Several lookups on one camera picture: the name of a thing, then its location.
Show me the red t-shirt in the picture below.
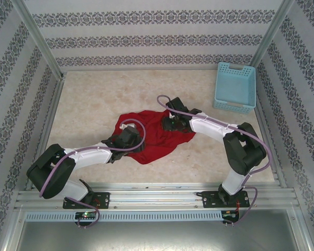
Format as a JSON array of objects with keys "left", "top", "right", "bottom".
[{"left": 114, "top": 109, "right": 197, "bottom": 166}]

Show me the light blue plastic basket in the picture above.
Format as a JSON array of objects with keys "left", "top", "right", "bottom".
[{"left": 212, "top": 61, "right": 257, "bottom": 115}]

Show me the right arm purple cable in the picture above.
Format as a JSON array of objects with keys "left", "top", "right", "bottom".
[{"left": 156, "top": 94, "right": 274, "bottom": 229}]

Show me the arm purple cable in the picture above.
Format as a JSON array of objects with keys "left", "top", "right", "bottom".
[
  {"left": 38, "top": 119, "right": 147, "bottom": 230},
  {"left": 156, "top": 94, "right": 274, "bottom": 229}
]

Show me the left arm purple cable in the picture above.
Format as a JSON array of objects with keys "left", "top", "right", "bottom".
[{"left": 38, "top": 119, "right": 147, "bottom": 230}]

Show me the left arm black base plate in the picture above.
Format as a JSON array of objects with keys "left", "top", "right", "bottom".
[{"left": 62, "top": 191, "right": 111, "bottom": 210}]

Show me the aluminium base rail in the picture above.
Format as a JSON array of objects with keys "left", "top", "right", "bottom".
[{"left": 15, "top": 182, "right": 296, "bottom": 210}]

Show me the slotted grey cable duct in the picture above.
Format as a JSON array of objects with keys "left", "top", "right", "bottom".
[{"left": 25, "top": 210, "right": 223, "bottom": 223}]

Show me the aluminium table side rail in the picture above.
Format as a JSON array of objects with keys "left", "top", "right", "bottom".
[
  {"left": 251, "top": 66, "right": 290, "bottom": 189},
  {"left": 25, "top": 74, "right": 66, "bottom": 190}
]

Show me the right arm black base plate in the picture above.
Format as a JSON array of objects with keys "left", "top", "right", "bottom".
[{"left": 201, "top": 190, "right": 251, "bottom": 209}]

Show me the aluminium frame post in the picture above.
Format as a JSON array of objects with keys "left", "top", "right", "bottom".
[
  {"left": 250, "top": 0, "right": 296, "bottom": 69},
  {"left": 10, "top": 0, "right": 65, "bottom": 81}
]

